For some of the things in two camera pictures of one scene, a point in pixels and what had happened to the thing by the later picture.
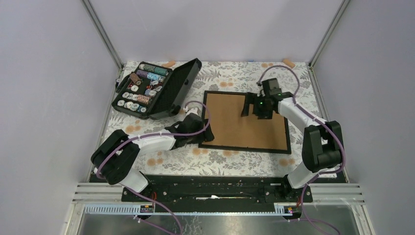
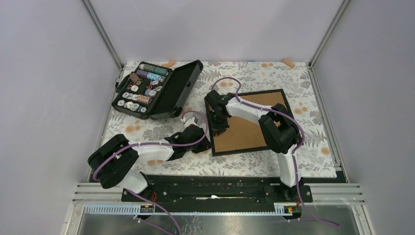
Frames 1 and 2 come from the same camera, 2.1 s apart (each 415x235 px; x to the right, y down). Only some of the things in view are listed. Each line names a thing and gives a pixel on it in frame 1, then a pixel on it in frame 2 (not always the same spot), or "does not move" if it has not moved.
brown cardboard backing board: (229, 128) does not move
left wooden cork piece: (169, 64) does not move
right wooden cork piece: (288, 62) does not move
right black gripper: (252, 98) -> (220, 129)
